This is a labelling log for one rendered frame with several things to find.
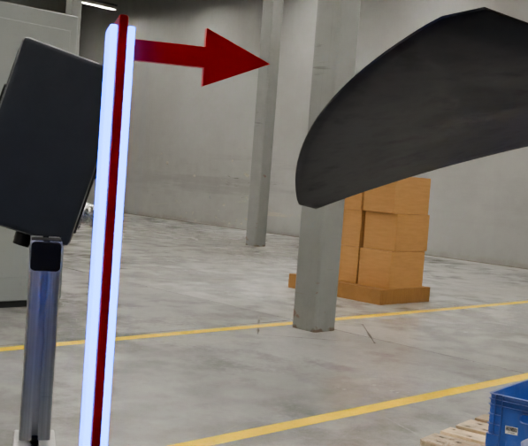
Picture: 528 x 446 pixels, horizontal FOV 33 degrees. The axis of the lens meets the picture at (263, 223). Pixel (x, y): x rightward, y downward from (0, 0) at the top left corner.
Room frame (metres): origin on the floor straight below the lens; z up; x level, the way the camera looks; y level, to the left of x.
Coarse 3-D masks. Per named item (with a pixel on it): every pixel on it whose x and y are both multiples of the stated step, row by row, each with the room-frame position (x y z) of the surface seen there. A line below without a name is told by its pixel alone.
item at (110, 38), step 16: (112, 32) 0.36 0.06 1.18; (112, 48) 0.36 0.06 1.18; (112, 64) 0.36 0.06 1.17; (112, 80) 0.36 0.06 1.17; (112, 96) 0.36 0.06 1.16; (96, 176) 0.37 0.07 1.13; (96, 192) 0.37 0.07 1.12; (96, 208) 0.36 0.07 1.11; (96, 224) 0.36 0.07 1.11; (96, 240) 0.36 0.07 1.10; (96, 256) 0.36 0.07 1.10; (96, 272) 0.36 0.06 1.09; (96, 288) 0.36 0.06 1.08; (96, 304) 0.36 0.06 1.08; (96, 320) 0.36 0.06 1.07; (96, 336) 0.36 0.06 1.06; (80, 416) 0.37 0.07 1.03; (80, 432) 0.37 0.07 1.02
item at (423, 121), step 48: (432, 48) 0.33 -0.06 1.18; (480, 48) 0.32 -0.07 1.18; (336, 96) 0.38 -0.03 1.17; (384, 96) 0.37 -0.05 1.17; (432, 96) 0.38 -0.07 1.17; (480, 96) 0.38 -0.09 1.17; (336, 144) 0.43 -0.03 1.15; (384, 144) 0.44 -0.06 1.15; (432, 144) 0.46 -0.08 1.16; (480, 144) 0.47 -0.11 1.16; (336, 192) 0.50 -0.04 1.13
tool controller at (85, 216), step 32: (32, 64) 0.91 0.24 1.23; (64, 64) 0.92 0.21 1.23; (96, 64) 0.93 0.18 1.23; (0, 96) 1.11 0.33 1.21; (32, 96) 0.91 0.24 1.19; (64, 96) 0.92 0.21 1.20; (96, 96) 0.93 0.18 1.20; (0, 128) 0.90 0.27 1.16; (32, 128) 0.91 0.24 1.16; (64, 128) 0.92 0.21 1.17; (96, 128) 0.93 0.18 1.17; (0, 160) 0.90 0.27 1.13; (32, 160) 0.91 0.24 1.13; (64, 160) 0.92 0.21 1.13; (96, 160) 0.93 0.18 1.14; (0, 192) 0.90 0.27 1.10; (32, 192) 0.91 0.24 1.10; (64, 192) 0.92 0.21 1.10; (0, 224) 0.91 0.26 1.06; (32, 224) 0.91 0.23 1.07; (64, 224) 0.92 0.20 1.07
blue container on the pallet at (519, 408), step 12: (516, 384) 3.63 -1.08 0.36; (492, 396) 3.44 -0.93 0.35; (504, 396) 3.41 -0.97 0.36; (516, 396) 3.64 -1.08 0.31; (492, 408) 3.44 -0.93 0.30; (504, 408) 3.40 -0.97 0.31; (516, 408) 3.38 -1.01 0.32; (492, 420) 3.43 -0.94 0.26; (504, 420) 3.40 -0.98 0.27; (516, 420) 3.37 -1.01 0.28; (492, 432) 3.42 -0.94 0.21; (504, 432) 3.40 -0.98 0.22; (516, 432) 3.37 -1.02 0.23; (492, 444) 3.42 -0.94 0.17; (504, 444) 3.40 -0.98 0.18; (516, 444) 3.37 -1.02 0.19
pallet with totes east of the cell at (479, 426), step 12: (468, 420) 3.84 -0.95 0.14; (480, 420) 3.89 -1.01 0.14; (444, 432) 3.64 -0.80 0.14; (456, 432) 3.65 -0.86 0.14; (468, 432) 3.66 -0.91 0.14; (480, 432) 3.69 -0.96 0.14; (420, 444) 3.50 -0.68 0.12; (432, 444) 3.46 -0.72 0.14; (444, 444) 3.45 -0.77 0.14; (456, 444) 3.46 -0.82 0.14; (468, 444) 3.47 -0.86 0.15; (480, 444) 3.48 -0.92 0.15
